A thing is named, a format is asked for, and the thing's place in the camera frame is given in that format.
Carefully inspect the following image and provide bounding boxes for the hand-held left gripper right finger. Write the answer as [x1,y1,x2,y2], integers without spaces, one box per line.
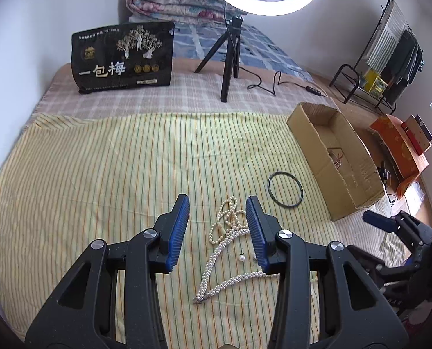
[245,195,409,349]

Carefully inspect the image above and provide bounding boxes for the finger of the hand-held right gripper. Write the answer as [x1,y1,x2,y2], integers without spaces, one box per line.
[347,245,423,288]
[363,210,432,251]

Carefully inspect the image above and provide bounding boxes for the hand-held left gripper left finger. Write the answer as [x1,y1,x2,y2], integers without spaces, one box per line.
[25,194,191,349]

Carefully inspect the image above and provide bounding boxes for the white pearl necklace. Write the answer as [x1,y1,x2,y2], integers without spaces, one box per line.
[193,196,280,305]

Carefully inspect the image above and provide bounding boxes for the dark green bangle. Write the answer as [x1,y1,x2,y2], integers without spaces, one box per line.
[268,172,304,208]

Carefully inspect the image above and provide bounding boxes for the brown cardboard box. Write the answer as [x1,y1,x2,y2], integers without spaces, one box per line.
[286,102,386,222]

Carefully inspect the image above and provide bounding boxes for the orange box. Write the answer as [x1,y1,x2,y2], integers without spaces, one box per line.
[369,114,429,199]

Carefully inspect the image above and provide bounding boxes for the yellow striped cloth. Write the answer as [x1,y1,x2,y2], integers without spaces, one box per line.
[0,112,351,349]

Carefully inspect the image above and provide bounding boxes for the wooden box with red edge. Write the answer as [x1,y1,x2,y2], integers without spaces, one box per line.
[401,114,432,155]

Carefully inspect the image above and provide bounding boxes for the beige checked bed sheet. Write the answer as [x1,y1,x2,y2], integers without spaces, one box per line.
[23,56,416,270]

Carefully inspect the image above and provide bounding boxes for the yellow box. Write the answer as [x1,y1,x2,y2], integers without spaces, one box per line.
[363,68,388,97]

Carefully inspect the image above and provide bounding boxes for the black tripod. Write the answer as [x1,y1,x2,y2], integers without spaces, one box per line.
[194,16,249,102]

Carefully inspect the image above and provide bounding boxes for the black clothes rack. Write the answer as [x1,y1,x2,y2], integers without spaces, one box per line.
[328,0,425,115]

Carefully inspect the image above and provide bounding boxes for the dark hanging clothes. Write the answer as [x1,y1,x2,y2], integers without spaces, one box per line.
[383,29,424,104]

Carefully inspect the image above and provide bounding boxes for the black snack bag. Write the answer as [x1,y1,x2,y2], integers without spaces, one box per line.
[71,21,175,95]

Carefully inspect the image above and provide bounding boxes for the blue patterned bed sheet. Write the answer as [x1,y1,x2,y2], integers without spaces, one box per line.
[129,16,314,82]

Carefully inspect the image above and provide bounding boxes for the striped towel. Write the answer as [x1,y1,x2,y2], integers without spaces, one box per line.
[366,0,407,70]

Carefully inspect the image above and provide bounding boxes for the folded floral quilt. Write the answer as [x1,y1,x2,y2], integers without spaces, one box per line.
[126,0,238,26]

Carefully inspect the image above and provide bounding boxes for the brown string bracelet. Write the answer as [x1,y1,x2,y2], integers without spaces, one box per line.
[330,148,347,168]

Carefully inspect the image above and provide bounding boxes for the black cable with controller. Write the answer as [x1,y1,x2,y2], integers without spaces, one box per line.
[247,71,327,98]

